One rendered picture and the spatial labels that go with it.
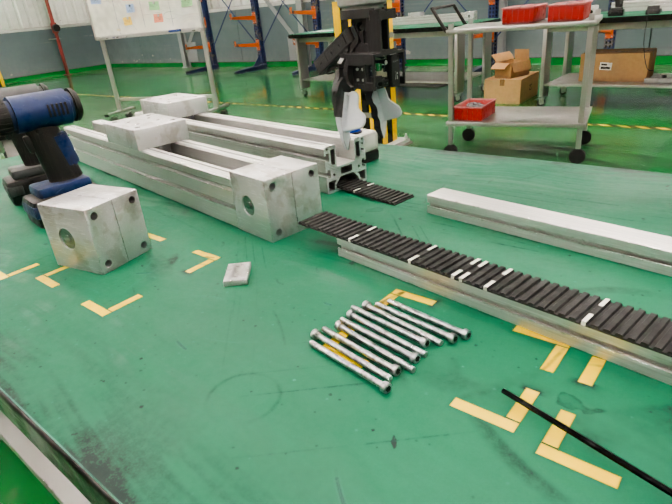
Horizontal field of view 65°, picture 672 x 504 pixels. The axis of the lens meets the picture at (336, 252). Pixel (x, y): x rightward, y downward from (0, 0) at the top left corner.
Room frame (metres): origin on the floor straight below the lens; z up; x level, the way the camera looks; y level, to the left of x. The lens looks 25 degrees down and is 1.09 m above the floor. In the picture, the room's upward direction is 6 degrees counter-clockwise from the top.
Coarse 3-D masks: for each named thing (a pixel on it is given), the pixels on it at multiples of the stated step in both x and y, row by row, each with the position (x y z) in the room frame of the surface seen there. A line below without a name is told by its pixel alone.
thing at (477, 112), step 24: (480, 24) 3.95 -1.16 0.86; (504, 24) 3.67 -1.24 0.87; (528, 24) 3.47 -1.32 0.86; (552, 24) 3.39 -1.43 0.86; (576, 24) 3.32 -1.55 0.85; (456, 120) 3.71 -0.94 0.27; (480, 120) 3.61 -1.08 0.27; (504, 120) 3.58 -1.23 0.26; (528, 120) 3.51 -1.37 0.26; (552, 120) 3.44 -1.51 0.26; (576, 120) 3.38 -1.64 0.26; (576, 144) 3.30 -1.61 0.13
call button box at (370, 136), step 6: (354, 132) 1.09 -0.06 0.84; (360, 132) 1.09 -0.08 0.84; (366, 132) 1.09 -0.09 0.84; (372, 132) 1.09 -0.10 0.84; (366, 138) 1.08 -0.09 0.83; (372, 138) 1.09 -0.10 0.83; (360, 144) 1.06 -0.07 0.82; (366, 144) 1.08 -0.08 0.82; (372, 144) 1.09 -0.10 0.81; (366, 150) 1.08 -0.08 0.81; (372, 150) 1.09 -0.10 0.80; (378, 150) 1.10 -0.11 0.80; (366, 156) 1.07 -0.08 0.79; (372, 156) 1.09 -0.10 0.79; (378, 156) 1.10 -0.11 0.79; (366, 162) 1.07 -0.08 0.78
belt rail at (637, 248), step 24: (432, 192) 0.77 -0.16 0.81; (456, 192) 0.76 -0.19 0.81; (456, 216) 0.72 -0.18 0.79; (480, 216) 0.70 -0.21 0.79; (504, 216) 0.66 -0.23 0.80; (528, 216) 0.64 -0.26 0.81; (552, 216) 0.63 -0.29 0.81; (576, 216) 0.62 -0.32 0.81; (552, 240) 0.61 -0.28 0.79; (576, 240) 0.59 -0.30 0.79; (600, 240) 0.56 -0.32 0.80; (624, 240) 0.54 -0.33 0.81; (648, 240) 0.54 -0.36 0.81; (648, 264) 0.52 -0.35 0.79
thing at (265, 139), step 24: (192, 120) 1.29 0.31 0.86; (216, 120) 1.31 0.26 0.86; (240, 120) 1.23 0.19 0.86; (216, 144) 1.18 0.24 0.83; (240, 144) 1.10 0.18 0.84; (264, 144) 1.05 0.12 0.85; (288, 144) 0.97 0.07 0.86; (312, 144) 0.93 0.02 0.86; (336, 144) 0.98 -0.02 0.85; (336, 168) 0.91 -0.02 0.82; (360, 168) 0.95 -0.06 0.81
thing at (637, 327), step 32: (320, 224) 0.67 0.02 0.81; (352, 224) 0.66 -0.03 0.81; (416, 256) 0.55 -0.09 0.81; (448, 256) 0.54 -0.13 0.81; (480, 288) 0.47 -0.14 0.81; (512, 288) 0.45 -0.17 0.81; (544, 288) 0.45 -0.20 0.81; (576, 320) 0.39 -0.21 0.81; (608, 320) 0.39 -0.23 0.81; (640, 320) 0.38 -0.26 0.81
